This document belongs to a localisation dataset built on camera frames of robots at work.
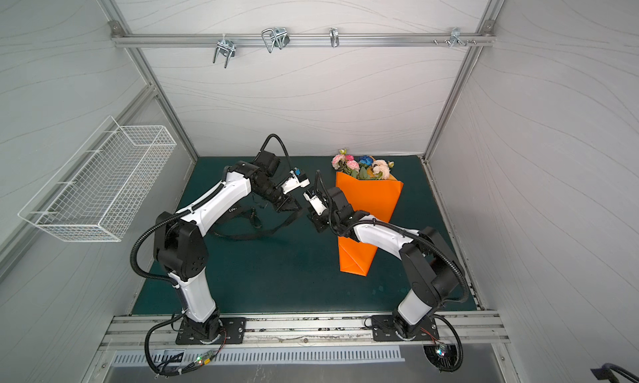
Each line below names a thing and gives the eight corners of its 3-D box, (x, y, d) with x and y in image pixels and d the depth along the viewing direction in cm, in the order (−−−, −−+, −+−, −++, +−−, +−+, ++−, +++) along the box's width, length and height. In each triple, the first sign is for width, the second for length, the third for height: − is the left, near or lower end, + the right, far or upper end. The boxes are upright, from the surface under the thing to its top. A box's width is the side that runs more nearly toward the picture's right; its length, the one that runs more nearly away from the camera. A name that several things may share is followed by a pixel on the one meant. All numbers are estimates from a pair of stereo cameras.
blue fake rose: (360, 176, 114) (360, 171, 111) (358, 159, 121) (358, 155, 118) (374, 176, 114) (375, 171, 111) (371, 159, 121) (372, 155, 118)
